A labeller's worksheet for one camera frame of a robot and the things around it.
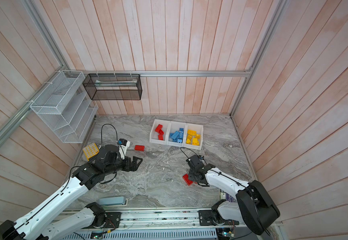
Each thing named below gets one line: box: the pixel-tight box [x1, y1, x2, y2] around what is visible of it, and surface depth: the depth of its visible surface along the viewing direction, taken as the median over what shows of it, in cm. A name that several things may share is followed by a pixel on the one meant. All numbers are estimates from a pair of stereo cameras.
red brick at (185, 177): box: [182, 173, 193, 186], surface depth 87 cm
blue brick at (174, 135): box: [169, 131, 180, 141], surface depth 103 cm
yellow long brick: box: [187, 129, 197, 136], surface depth 109 cm
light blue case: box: [98, 196, 128, 207], surface depth 79 cm
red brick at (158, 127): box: [155, 124, 163, 133], surface depth 109 cm
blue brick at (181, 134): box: [178, 129, 184, 140], surface depth 106 cm
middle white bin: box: [166, 121, 188, 147], surface depth 103 cm
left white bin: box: [149, 119, 171, 145], surface depth 109 cm
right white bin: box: [182, 123, 204, 150], surface depth 103 cm
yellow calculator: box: [83, 142, 100, 161], surface depth 100 cm
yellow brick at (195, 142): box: [192, 138, 200, 146], surface depth 100 cm
